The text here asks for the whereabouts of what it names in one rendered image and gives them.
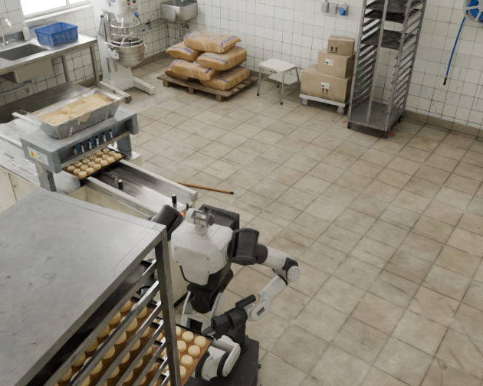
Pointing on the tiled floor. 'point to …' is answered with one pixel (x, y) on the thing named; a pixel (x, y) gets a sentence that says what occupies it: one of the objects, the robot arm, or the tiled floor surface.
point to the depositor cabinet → (24, 175)
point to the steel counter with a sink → (31, 70)
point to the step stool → (280, 73)
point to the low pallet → (207, 86)
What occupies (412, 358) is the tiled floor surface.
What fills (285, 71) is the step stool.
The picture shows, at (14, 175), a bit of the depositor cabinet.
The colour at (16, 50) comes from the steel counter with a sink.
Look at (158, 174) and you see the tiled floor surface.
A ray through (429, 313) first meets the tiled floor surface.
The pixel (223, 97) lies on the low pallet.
